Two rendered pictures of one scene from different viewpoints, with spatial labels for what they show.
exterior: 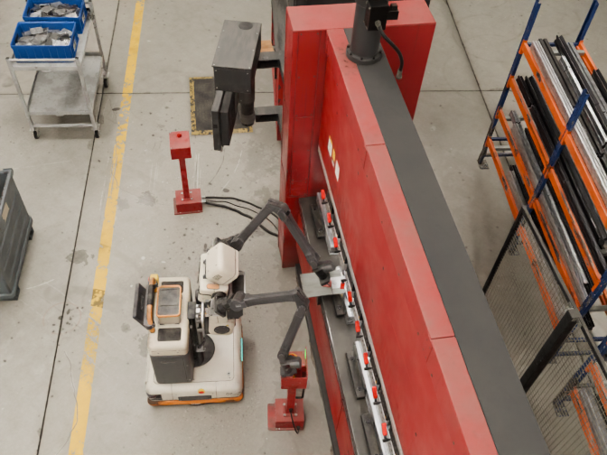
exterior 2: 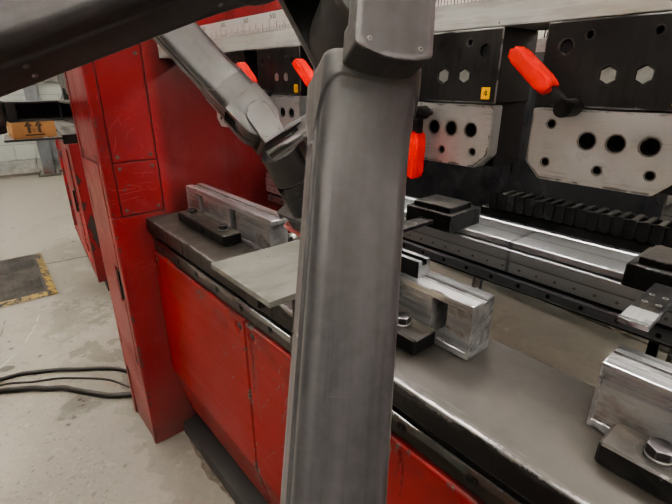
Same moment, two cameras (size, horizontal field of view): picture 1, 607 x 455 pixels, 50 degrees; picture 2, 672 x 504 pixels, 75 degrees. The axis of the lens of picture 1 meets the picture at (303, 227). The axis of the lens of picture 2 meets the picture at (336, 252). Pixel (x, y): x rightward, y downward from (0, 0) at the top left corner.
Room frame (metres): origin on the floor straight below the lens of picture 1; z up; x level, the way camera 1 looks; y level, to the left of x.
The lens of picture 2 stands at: (1.75, 0.11, 1.28)
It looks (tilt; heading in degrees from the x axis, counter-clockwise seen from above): 22 degrees down; 333
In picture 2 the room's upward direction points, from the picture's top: straight up
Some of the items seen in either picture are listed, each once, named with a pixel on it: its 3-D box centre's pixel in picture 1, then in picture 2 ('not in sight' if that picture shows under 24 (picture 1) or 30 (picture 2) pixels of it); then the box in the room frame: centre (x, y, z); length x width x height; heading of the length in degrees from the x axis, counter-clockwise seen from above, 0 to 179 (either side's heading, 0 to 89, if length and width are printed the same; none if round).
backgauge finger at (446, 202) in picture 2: not in sight; (421, 217); (2.46, -0.45, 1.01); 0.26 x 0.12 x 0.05; 104
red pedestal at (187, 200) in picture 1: (183, 172); not in sight; (3.79, 1.04, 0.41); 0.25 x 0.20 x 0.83; 104
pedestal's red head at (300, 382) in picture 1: (294, 367); not in sight; (1.90, -0.01, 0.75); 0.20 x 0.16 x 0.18; 6
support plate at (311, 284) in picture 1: (322, 283); (307, 261); (2.38, -0.15, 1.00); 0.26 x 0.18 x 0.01; 104
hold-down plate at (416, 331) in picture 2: (336, 296); (360, 308); (2.36, -0.25, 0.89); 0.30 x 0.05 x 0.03; 14
